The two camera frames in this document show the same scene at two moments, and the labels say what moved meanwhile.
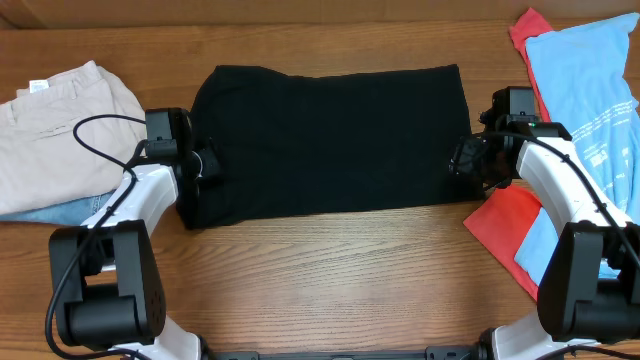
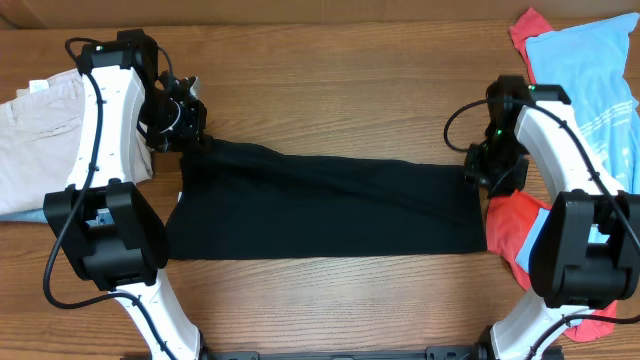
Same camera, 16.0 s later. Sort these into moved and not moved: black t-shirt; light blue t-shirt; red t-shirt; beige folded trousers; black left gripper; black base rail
Moved: black left gripper; black t-shirt
Not moved: beige folded trousers; red t-shirt; black base rail; light blue t-shirt
